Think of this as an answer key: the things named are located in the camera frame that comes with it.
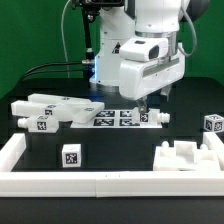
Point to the white chair seat block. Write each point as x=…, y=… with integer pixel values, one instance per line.
x=185, y=156

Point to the white rear chair bar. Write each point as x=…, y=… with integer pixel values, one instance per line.
x=54, y=99

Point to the white marker sheet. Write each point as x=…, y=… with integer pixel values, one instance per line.
x=114, y=119

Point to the white U-shaped boundary frame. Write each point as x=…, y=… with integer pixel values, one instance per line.
x=169, y=176

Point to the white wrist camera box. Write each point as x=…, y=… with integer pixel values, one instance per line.
x=144, y=49

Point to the white tagged cube right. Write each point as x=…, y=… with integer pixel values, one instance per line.
x=214, y=123

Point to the white tagged cube nut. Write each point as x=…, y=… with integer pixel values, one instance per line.
x=71, y=155

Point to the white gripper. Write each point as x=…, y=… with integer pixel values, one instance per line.
x=139, y=79

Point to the white long chair bar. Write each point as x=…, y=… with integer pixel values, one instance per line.
x=27, y=109

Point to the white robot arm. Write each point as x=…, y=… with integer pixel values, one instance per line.
x=156, y=19

